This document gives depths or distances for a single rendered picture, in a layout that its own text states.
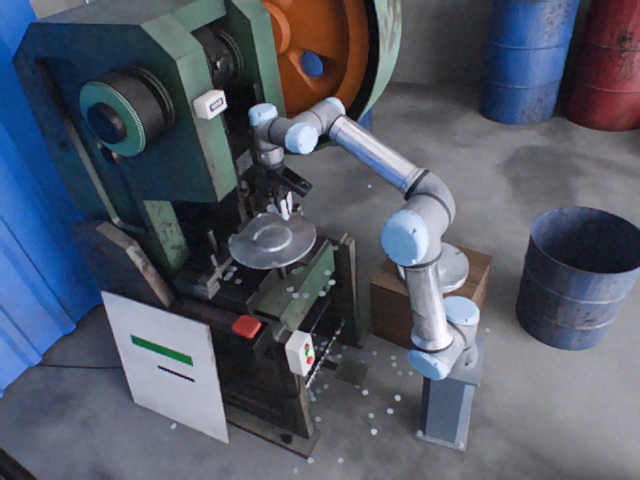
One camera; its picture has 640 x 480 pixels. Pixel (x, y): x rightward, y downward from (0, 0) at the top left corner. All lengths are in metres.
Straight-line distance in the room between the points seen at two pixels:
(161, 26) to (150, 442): 1.58
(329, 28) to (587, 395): 1.67
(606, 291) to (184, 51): 1.65
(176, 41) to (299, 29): 0.53
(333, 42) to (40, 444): 1.95
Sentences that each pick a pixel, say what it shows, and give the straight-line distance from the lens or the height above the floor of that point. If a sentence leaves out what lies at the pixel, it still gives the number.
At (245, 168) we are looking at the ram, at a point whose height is 1.05.
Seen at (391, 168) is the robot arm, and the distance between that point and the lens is 1.17.
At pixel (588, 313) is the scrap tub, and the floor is 0.25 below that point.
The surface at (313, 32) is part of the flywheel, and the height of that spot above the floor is 1.33.
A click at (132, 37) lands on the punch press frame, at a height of 1.47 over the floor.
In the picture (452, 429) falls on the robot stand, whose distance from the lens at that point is 1.81.
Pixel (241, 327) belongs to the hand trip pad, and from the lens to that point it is 1.29.
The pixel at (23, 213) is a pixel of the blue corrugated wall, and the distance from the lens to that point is 2.38.
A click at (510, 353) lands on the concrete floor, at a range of 2.19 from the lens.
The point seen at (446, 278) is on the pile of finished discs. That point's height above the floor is 0.38.
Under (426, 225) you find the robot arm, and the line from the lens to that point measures 1.05.
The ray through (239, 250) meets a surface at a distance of 1.49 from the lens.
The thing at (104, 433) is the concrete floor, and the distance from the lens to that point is 2.23.
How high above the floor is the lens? 1.72
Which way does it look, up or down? 39 degrees down
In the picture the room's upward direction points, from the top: 8 degrees counter-clockwise
